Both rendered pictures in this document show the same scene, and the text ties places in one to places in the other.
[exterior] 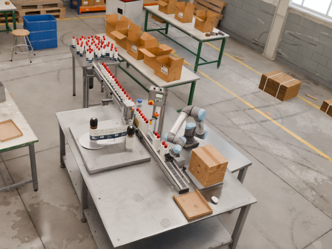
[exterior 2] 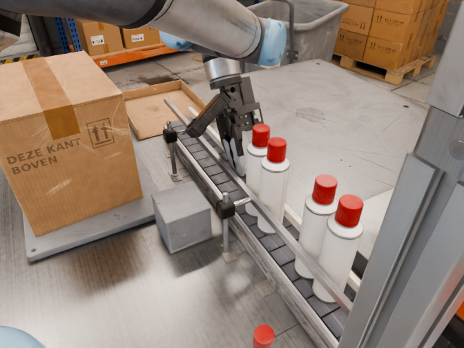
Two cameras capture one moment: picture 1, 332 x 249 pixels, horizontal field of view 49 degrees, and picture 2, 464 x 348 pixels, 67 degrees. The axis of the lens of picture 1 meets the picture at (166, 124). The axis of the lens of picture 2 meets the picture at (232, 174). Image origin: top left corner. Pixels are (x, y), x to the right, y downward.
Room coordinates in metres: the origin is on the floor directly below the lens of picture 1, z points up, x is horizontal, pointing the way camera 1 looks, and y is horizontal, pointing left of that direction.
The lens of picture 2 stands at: (3.56, -0.05, 1.41)
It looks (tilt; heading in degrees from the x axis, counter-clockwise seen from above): 37 degrees down; 184
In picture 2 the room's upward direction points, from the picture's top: straight up
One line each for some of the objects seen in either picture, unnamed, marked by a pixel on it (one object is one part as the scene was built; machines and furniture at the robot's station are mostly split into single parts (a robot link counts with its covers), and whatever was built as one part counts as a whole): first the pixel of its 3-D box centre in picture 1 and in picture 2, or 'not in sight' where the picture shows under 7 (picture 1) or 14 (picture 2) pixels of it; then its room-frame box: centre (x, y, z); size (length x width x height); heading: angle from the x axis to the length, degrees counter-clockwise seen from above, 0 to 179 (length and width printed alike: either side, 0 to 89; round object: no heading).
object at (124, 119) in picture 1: (128, 112); not in sight; (3.62, 0.46, 1.01); 0.14 x 0.13 x 0.26; 32
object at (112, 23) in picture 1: (115, 27); not in sight; (6.54, 1.20, 0.97); 0.45 x 0.40 x 0.37; 132
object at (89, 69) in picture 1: (88, 77); not in sight; (4.90, 1.28, 0.71); 0.15 x 0.12 x 0.34; 122
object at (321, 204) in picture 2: (157, 142); (316, 228); (3.15, 0.06, 0.98); 0.05 x 0.05 x 0.20
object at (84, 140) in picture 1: (93, 140); not in sight; (3.14, 0.76, 0.89); 0.31 x 0.31 x 0.01
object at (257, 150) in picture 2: (164, 152); (259, 172); (3.00, -0.03, 0.98); 0.05 x 0.05 x 0.20
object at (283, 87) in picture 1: (279, 85); not in sight; (6.86, -2.20, 0.16); 0.65 x 0.54 x 0.32; 44
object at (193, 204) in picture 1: (192, 203); (162, 106); (2.46, -0.36, 0.85); 0.30 x 0.26 x 0.04; 32
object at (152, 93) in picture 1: (156, 96); not in sight; (3.44, 0.14, 1.38); 0.17 x 0.10 x 0.19; 87
